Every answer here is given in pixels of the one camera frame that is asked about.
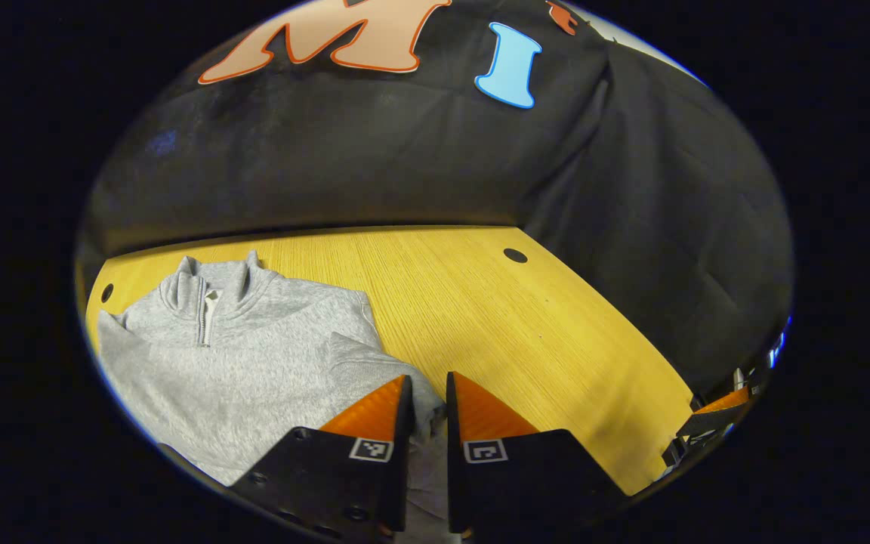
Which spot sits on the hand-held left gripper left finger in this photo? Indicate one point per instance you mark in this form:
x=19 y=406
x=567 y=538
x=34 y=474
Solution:
x=399 y=468

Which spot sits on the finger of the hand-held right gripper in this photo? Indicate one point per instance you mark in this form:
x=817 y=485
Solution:
x=722 y=404

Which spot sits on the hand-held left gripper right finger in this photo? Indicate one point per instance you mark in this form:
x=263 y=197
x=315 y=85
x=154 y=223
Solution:
x=456 y=476

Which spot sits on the grey zip-neck sweater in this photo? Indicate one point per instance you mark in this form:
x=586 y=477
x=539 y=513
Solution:
x=254 y=363

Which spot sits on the black backdrop cloth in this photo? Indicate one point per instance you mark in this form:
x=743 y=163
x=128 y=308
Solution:
x=405 y=151

